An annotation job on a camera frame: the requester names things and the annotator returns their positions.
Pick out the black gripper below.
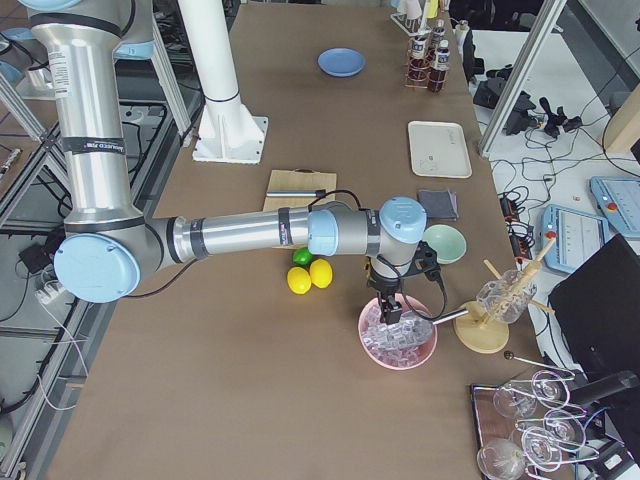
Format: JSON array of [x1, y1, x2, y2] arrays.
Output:
[[367, 256, 403, 324]]

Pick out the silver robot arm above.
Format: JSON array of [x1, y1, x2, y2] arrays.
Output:
[[27, 1, 427, 324]]

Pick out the blue plate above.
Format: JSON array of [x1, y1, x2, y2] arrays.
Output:
[[317, 47, 366, 78]]

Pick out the pink bowl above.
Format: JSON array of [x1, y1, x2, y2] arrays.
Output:
[[357, 294, 439, 371]]

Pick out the metal scoop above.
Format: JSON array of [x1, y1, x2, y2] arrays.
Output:
[[400, 308, 469, 347]]

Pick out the clear ice cubes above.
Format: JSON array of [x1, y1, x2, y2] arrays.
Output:
[[360, 307, 432, 364]]

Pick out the yellow lemon right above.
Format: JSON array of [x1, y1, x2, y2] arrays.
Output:
[[309, 258, 333, 289]]

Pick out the yellow lemon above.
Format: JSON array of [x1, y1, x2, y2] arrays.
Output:
[[286, 266, 312, 295], [309, 258, 333, 289]]

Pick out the wooden cup rack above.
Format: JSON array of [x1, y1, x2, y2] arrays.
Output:
[[454, 238, 555, 354]]

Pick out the green bowl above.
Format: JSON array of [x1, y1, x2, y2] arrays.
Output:
[[423, 224, 467, 265]]

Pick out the yellow lemon left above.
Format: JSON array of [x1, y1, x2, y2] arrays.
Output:
[[286, 266, 312, 295]]

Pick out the green lime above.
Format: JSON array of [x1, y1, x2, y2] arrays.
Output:
[[292, 247, 315, 267]]

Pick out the grey folded cloth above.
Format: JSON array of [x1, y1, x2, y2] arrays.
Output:
[[417, 189, 459, 221]]

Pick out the clear glass mug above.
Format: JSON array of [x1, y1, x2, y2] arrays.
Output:
[[476, 270, 537, 324]]

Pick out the silver knife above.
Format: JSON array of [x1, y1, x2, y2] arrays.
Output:
[[266, 189, 327, 198]]

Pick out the cream plastic tray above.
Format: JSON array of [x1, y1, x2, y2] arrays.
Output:
[[407, 120, 472, 179]]

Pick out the wooden cutting board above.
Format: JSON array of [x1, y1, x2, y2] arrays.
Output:
[[262, 169, 337, 211]]

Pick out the wine glass rack tray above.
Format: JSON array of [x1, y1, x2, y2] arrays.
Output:
[[469, 384, 599, 479]]

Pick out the upside-down wine glass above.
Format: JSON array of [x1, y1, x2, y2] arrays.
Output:
[[476, 438, 526, 480]]

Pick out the blue teach pendant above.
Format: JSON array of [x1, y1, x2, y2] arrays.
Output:
[[589, 176, 640, 239], [541, 204, 611, 274]]

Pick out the black monitor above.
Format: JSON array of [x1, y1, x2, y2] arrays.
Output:
[[549, 234, 639, 376]]

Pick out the brown syrup bottle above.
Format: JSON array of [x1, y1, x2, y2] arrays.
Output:
[[427, 40, 450, 93], [406, 27, 431, 88]]

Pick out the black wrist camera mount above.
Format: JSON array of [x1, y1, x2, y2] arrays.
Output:
[[405, 241, 441, 281]]

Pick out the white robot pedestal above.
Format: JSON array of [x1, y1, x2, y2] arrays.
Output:
[[179, 0, 268, 165]]

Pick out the copper wire bottle rack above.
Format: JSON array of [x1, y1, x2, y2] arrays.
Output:
[[404, 31, 450, 93]]

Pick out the aluminium frame post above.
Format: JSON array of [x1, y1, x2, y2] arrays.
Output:
[[478, 0, 567, 158]]

